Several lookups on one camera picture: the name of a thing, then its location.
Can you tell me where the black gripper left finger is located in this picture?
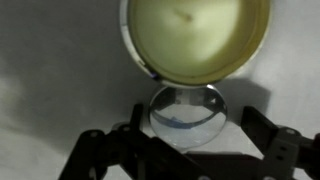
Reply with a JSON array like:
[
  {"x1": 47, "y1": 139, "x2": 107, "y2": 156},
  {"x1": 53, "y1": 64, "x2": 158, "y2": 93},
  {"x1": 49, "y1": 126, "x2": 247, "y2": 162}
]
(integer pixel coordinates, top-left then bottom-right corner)
[{"x1": 59, "y1": 103, "x2": 208, "y2": 180}]

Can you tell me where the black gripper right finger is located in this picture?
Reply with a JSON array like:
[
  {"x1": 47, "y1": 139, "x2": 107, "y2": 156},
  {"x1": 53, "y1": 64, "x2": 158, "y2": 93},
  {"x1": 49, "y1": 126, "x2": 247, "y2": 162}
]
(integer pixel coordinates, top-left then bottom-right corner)
[{"x1": 239, "y1": 105, "x2": 320, "y2": 180}]

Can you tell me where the round silver lid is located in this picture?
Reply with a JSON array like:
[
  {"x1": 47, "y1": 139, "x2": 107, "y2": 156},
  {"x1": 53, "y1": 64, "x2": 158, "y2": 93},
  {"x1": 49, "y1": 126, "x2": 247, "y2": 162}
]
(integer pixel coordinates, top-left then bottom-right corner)
[{"x1": 148, "y1": 83, "x2": 229, "y2": 150}]

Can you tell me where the silver candle container yellow wax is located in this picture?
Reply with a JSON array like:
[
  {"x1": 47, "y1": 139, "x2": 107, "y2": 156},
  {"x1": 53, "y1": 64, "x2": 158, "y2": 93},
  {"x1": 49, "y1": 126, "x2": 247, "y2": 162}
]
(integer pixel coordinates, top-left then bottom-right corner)
[{"x1": 119, "y1": 0, "x2": 272, "y2": 89}]

